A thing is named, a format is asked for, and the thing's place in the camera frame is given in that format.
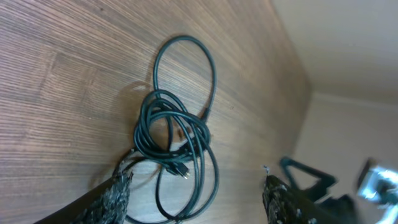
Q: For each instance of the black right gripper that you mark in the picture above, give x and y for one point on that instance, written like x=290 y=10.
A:
x=318 y=203

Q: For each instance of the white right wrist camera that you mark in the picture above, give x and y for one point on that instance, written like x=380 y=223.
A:
x=378 y=184

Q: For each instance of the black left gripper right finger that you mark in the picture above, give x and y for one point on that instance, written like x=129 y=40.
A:
x=284 y=205

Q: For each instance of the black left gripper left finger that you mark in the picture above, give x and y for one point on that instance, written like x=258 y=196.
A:
x=105 y=204

